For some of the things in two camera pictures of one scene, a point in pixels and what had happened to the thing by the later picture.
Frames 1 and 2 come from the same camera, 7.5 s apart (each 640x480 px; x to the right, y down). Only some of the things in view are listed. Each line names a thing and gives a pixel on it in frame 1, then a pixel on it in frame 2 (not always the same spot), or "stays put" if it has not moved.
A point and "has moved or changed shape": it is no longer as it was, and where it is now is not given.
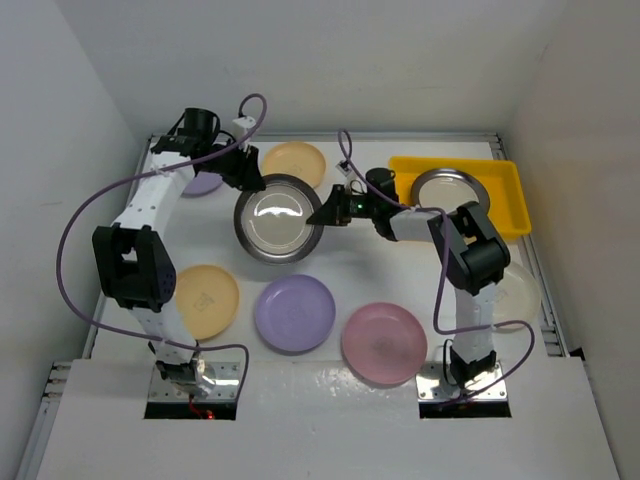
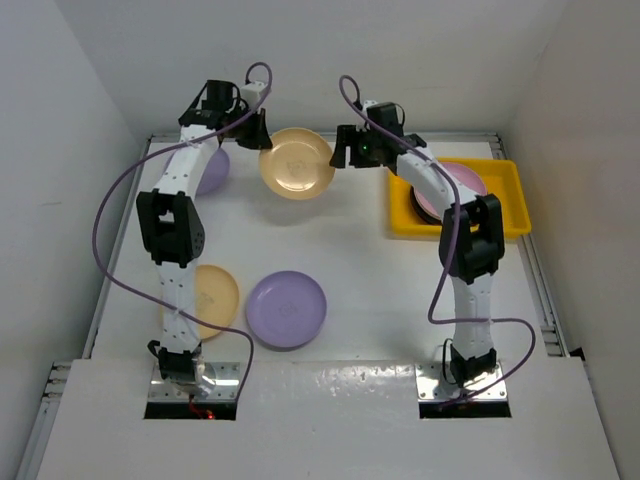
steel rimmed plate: [272, 222] has moved or changed shape
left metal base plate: [226, 386] stays put
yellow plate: [207, 298] stays put
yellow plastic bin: [507, 206] stays put
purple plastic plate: [295, 312] has moved or changed shape
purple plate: [203, 182] stays put
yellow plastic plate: [295, 158] has moved or changed shape
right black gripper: [335, 211] → [350, 136]
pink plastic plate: [385, 344] → [465, 174]
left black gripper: [246, 175] → [260, 138]
